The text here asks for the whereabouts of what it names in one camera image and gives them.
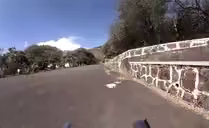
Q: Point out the grey asphalt road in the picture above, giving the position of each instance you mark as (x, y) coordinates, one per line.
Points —
(75, 100)

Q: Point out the stone wall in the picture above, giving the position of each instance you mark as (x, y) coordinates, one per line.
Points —
(178, 73)

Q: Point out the row of trees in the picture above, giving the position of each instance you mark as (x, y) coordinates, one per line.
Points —
(42, 58)

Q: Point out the robot's own part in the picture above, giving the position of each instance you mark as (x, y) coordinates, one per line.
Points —
(142, 124)
(67, 125)

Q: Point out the trees behind stone wall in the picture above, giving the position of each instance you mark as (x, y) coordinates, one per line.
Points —
(152, 23)

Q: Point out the hill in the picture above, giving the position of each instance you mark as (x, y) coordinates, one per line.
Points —
(97, 52)

